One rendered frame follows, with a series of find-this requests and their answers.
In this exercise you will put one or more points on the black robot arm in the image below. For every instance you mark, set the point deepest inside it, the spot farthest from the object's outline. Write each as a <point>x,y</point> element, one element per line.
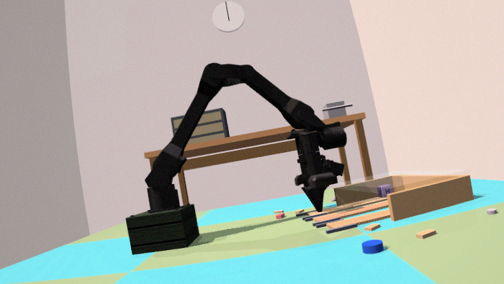
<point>162,194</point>

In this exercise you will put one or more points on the orange checkered flat strip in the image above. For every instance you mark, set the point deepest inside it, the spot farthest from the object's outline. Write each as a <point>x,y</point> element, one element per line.
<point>359,220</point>

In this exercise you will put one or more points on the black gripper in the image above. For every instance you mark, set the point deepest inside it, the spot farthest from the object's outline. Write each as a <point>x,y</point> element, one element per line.
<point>314,180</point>

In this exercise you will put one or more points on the blue short cylinder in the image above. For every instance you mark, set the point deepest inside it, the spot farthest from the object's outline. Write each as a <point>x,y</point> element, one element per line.
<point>372,246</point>

